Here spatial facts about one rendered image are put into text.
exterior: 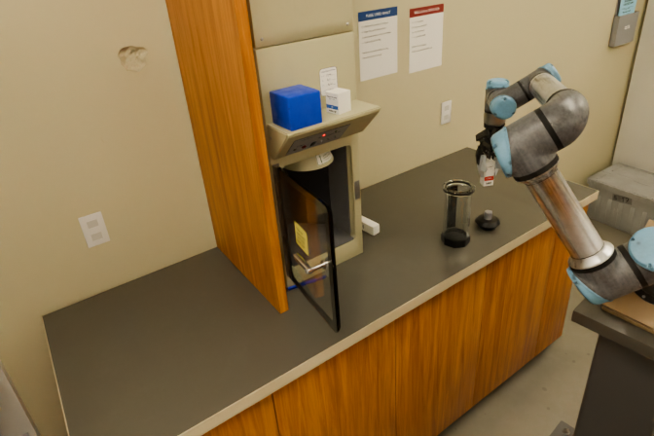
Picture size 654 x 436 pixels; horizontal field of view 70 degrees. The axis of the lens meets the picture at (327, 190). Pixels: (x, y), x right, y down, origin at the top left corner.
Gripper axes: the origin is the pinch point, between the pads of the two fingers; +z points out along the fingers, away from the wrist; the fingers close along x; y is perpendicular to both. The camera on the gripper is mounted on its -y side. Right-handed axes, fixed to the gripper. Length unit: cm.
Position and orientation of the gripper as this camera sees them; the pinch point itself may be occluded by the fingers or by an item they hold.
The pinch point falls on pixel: (488, 172)
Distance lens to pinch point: 186.7
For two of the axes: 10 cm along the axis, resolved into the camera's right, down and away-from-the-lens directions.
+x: 9.8, -1.4, 1.0
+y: 1.5, 4.3, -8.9
